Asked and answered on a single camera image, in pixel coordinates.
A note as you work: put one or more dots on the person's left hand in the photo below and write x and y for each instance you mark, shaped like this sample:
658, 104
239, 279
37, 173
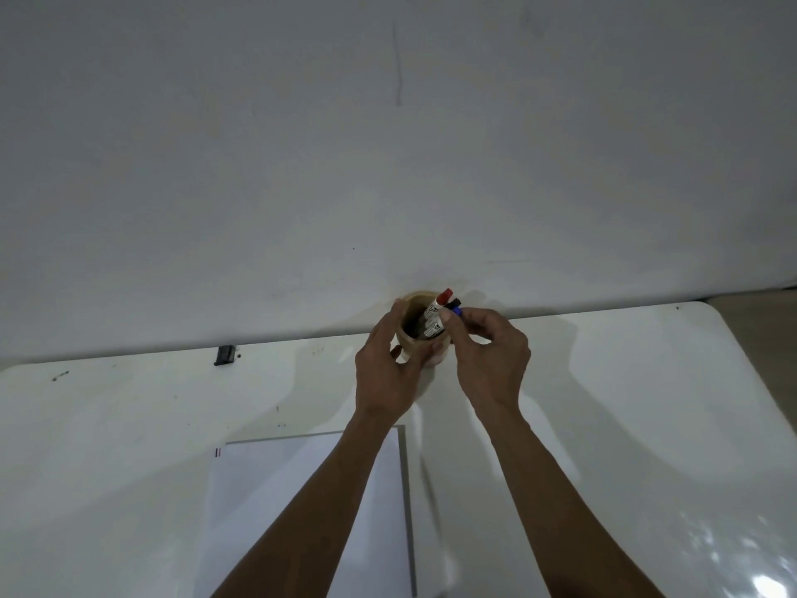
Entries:
380, 379

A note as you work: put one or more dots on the person's right hand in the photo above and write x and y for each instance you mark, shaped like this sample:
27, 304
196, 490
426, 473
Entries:
498, 373

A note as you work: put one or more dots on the wooden pen holder cup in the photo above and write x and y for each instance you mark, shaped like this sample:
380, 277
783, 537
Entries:
436, 359

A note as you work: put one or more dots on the blue marker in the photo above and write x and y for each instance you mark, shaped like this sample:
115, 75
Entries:
457, 311

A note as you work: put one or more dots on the black marker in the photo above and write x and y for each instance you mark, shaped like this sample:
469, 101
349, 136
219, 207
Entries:
455, 302

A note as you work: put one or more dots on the red marker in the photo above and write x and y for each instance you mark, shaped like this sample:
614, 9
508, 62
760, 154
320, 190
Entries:
444, 297

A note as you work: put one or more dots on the white paper sheet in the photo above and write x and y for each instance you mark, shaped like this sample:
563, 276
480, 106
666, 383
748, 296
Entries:
255, 504

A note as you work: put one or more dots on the person's left forearm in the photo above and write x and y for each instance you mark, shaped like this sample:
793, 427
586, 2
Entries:
305, 523

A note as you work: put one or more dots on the person's right forearm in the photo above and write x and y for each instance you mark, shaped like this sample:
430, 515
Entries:
560, 510

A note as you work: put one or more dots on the black clip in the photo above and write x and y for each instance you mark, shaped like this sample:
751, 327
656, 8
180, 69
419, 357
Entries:
225, 356

